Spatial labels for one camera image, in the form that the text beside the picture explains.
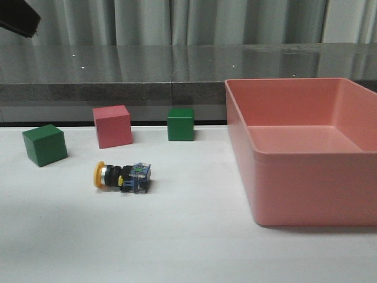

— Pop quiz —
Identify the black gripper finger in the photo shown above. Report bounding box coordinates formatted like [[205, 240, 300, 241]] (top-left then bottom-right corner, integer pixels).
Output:
[[0, 0, 41, 38]]

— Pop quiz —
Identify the pink plastic bin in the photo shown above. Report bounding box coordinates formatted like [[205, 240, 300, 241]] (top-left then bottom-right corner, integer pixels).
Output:
[[225, 78, 376, 226]]

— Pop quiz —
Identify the yellow push button switch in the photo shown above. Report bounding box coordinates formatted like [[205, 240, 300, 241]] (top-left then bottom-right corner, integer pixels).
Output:
[[94, 162, 151, 194]]

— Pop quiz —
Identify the right green wooden cube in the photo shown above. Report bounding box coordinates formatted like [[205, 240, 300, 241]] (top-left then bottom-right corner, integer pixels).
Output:
[[167, 108, 194, 141]]

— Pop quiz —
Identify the left green wooden cube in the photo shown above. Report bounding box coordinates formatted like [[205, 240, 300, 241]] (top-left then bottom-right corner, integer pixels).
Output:
[[22, 124, 68, 167]]

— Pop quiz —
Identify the pink wooden cube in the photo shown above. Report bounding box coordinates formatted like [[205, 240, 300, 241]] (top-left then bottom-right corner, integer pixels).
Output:
[[92, 105, 133, 149]]

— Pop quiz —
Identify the grey stone counter ledge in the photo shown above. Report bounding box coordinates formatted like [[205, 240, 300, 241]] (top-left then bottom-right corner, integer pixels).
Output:
[[1, 43, 376, 126]]

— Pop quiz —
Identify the green wooden cube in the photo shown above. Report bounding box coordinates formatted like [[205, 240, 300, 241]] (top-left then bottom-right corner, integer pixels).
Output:
[[22, 124, 68, 167], [167, 108, 194, 141]]

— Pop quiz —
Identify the grey pleated curtain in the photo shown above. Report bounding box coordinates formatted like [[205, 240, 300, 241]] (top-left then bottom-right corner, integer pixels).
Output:
[[1, 1, 376, 45]]

